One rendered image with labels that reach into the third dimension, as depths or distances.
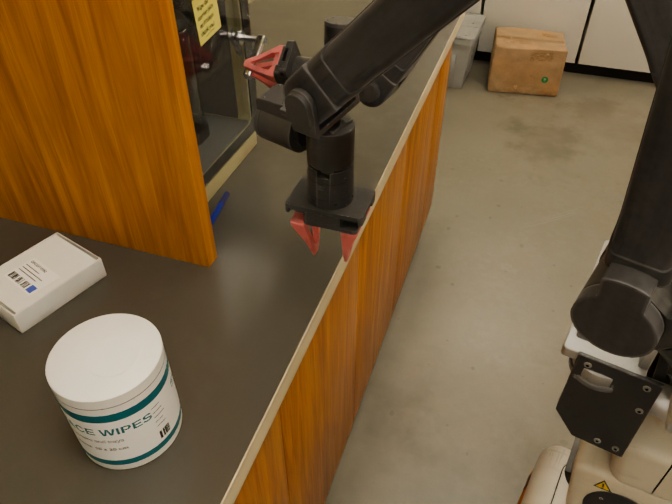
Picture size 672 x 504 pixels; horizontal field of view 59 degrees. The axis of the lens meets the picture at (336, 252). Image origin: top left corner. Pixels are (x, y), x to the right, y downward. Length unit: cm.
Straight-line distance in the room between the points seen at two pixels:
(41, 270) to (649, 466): 95
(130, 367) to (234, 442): 18
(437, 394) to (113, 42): 151
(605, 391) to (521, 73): 306
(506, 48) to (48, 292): 310
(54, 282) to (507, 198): 222
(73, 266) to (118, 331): 31
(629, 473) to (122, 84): 90
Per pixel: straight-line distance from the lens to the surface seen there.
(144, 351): 74
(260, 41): 117
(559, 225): 279
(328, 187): 71
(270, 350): 90
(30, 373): 97
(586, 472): 103
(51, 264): 107
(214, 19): 111
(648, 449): 96
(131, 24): 86
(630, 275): 56
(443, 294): 233
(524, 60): 374
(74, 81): 96
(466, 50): 369
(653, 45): 94
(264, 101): 73
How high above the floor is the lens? 163
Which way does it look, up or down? 41 degrees down
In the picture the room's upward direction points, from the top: straight up
